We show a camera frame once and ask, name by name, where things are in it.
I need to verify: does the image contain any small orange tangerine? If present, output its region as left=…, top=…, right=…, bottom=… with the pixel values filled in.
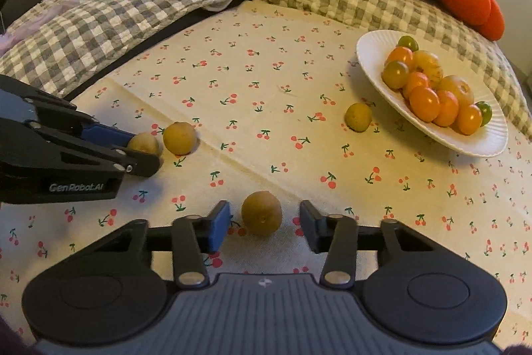
left=402, top=71, right=430, bottom=98
left=456, top=104, right=484, bottom=135
left=386, top=46, right=415, bottom=67
left=409, top=86, right=441, bottom=123
left=432, top=89, right=460, bottom=127

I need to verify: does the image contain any yellow-brown round fruit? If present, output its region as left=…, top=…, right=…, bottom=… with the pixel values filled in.
left=241, top=191, right=283, bottom=236
left=163, top=122, right=197, bottom=155
left=127, top=132, right=161, bottom=156
left=345, top=102, right=373, bottom=132

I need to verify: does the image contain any large yellow round fruit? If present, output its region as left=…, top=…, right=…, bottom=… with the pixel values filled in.
left=411, top=51, right=442, bottom=84
left=436, top=75, right=475, bottom=106

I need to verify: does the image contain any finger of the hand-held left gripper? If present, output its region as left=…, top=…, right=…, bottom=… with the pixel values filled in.
left=26, top=121, right=162, bottom=178
left=38, top=92, right=134, bottom=150

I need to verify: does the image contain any cherry print bed sheet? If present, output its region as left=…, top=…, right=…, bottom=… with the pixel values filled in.
left=0, top=0, right=532, bottom=343

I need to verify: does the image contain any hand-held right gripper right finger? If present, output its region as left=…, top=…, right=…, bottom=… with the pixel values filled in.
left=299, top=200, right=434, bottom=286

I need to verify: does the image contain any grey checked blanket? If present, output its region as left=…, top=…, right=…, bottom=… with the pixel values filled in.
left=0, top=0, right=292, bottom=103

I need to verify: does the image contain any white ribbed plate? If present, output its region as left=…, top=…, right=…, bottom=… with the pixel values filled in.
left=356, top=30, right=509, bottom=158

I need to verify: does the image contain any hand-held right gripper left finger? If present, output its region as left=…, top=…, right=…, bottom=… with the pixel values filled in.
left=93, top=200, right=232, bottom=290

